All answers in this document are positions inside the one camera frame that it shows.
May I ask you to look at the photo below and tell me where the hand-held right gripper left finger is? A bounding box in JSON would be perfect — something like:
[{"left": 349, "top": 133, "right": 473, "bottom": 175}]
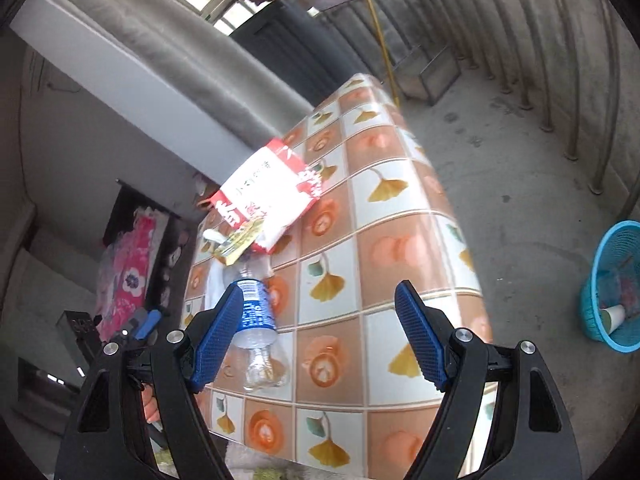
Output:
[{"left": 52, "top": 282, "right": 246, "bottom": 480}]

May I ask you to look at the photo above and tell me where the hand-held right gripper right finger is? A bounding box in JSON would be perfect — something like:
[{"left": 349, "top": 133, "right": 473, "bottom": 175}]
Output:
[{"left": 394, "top": 281, "right": 583, "bottom": 480}]

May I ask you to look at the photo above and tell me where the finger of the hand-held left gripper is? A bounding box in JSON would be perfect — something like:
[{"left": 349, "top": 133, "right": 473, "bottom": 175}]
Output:
[{"left": 120, "top": 309, "right": 163, "bottom": 346}]

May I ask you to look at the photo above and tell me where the blue label plastic bottle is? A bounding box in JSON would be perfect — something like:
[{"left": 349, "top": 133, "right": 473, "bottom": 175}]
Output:
[{"left": 232, "top": 255, "right": 292, "bottom": 393}]

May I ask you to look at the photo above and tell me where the gold foil wrapper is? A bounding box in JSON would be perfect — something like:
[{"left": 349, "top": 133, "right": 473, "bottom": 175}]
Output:
[{"left": 212, "top": 222, "right": 264, "bottom": 266}]

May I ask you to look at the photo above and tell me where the red white snack bag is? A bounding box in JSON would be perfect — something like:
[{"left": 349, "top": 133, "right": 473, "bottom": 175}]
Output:
[{"left": 209, "top": 138, "right": 325, "bottom": 254}]

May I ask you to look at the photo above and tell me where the blue mesh waste basket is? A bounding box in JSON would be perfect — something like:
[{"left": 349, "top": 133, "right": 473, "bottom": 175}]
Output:
[{"left": 580, "top": 220, "right": 640, "bottom": 356}]

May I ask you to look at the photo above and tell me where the white paper cup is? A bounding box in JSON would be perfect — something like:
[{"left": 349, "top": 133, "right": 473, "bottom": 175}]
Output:
[{"left": 600, "top": 304, "right": 627, "bottom": 333}]

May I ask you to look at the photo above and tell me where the person's left hand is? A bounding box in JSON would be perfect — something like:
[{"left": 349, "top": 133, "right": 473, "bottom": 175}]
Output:
[{"left": 141, "top": 387, "right": 162, "bottom": 424}]

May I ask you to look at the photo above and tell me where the pink floral blanket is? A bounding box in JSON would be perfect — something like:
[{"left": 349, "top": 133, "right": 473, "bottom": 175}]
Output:
[{"left": 95, "top": 212, "right": 169, "bottom": 342}]

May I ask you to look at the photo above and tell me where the black perforated box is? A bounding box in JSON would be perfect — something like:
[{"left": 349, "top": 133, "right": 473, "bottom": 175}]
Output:
[{"left": 55, "top": 310, "right": 103, "bottom": 361}]

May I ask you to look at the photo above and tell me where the leaf patterned tablecloth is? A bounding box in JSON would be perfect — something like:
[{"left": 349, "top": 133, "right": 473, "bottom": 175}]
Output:
[{"left": 182, "top": 74, "right": 496, "bottom": 471}]

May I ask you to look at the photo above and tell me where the white crumpled bag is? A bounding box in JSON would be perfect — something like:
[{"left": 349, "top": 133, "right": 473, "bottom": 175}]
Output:
[{"left": 192, "top": 172, "right": 219, "bottom": 209}]

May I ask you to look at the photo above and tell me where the metal balcony railing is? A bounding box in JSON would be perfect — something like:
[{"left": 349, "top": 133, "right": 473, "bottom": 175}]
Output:
[{"left": 385, "top": 0, "right": 640, "bottom": 211}]

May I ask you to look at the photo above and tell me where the metal dustpan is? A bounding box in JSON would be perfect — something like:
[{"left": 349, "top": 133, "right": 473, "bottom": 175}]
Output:
[{"left": 395, "top": 45, "right": 463, "bottom": 106}]

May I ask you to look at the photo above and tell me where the grey curtain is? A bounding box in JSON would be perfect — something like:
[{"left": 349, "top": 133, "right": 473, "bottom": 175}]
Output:
[{"left": 37, "top": 0, "right": 326, "bottom": 171}]

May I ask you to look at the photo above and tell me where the dark ribbed panel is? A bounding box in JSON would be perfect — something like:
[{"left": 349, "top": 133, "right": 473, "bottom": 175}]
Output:
[{"left": 230, "top": 0, "right": 382, "bottom": 111}]

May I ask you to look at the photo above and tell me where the yellow broom stick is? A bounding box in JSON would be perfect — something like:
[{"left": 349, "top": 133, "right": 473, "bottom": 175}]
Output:
[{"left": 357, "top": 0, "right": 402, "bottom": 107}]

